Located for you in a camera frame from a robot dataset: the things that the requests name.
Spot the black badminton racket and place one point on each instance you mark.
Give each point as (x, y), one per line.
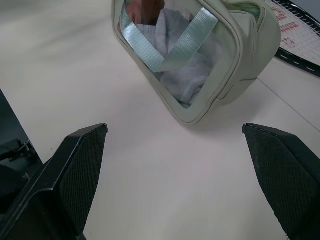
(298, 32)

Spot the pale green transparent pouch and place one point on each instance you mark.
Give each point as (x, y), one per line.
(247, 62)

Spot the white folded towel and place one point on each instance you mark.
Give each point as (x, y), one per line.
(182, 62)

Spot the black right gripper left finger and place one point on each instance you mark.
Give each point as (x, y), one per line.
(72, 180)

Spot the dark robot body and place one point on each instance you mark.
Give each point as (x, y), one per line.
(12, 140)

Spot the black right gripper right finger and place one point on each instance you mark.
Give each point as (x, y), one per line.
(287, 175)

